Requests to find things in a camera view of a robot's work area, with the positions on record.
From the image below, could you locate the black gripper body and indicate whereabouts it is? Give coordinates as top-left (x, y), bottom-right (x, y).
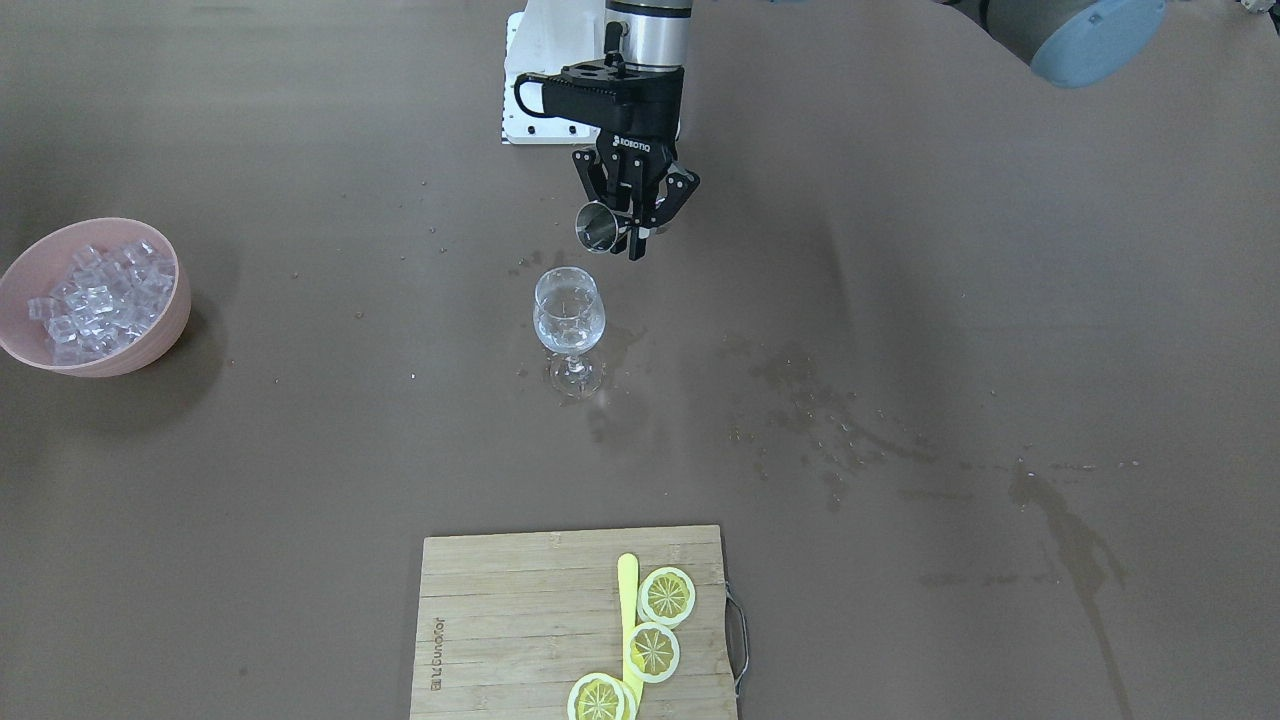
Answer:
top-left (540, 61), bottom-right (685, 168)

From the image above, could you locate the steel cocktail jigger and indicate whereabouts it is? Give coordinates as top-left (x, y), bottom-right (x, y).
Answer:
top-left (573, 201), bottom-right (626, 254)

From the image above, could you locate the clear wine glass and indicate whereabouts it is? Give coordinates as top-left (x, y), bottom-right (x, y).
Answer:
top-left (532, 266), bottom-right (605, 398)

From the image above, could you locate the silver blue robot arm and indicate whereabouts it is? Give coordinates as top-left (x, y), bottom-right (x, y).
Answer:
top-left (509, 1), bottom-right (1167, 260)

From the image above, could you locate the pink bowl of ice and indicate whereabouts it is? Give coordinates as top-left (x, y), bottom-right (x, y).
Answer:
top-left (1, 217), bottom-right (192, 378)

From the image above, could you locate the yellow lemon slice far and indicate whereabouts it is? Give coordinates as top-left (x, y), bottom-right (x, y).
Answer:
top-left (637, 566), bottom-right (698, 629)

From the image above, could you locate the yellow lemon slice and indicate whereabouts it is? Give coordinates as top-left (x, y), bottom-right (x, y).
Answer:
top-left (637, 566), bottom-right (698, 629)
top-left (623, 623), bottom-right (682, 684)
top-left (564, 673), bottom-right (635, 720)

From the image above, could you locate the bamboo cutting board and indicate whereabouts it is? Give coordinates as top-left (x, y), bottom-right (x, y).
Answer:
top-left (410, 525), bottom-right (740, 719)

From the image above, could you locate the yellow lemon slice middle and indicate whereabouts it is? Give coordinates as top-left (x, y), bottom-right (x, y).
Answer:
top-left (623, 623), bottom-right (682, 684)

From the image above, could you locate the yellow lemon slice near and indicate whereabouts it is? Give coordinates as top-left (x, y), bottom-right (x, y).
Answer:
top-left (564, 673), bottom-right (635, 720)

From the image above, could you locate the white camera post base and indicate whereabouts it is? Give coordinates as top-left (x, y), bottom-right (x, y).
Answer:
top-left (500, 10), bottom-right (682, 146)

